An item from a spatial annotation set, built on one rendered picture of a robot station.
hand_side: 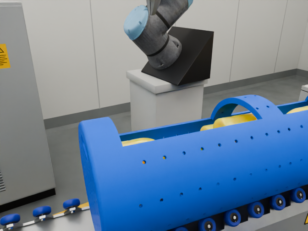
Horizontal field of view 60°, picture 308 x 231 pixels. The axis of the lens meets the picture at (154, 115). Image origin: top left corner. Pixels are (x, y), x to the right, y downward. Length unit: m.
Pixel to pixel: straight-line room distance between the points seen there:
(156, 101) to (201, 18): 2.90
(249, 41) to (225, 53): 0.53
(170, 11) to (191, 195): 0.90
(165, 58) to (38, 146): 1.19
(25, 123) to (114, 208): 1.57
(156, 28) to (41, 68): 2.14
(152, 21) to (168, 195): 0.89
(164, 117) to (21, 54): 1.01
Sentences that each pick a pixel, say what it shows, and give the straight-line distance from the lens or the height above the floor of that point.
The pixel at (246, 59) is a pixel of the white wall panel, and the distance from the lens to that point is 4.90.
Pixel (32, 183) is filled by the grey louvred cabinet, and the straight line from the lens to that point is 2.26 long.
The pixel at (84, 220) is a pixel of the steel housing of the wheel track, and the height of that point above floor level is 0.93.
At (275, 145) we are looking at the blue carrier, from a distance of 0.67.
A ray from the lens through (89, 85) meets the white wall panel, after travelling 3.40.
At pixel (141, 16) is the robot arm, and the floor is 1.40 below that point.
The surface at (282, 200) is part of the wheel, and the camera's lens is 0.84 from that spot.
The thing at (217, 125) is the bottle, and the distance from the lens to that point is 0.71.
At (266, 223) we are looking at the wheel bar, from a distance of 0.83.
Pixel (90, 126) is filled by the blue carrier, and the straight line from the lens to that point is 0.56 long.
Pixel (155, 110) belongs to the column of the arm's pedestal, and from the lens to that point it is 1.30.
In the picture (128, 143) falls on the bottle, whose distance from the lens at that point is 0.66.
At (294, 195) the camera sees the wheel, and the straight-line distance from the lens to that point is 0.87.
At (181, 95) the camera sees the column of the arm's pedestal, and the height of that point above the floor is 1.02.
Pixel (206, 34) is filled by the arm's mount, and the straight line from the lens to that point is 1.35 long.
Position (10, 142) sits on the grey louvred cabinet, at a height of 0.57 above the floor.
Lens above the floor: 1.48
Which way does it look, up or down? 24 degrees down
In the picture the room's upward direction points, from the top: straight up
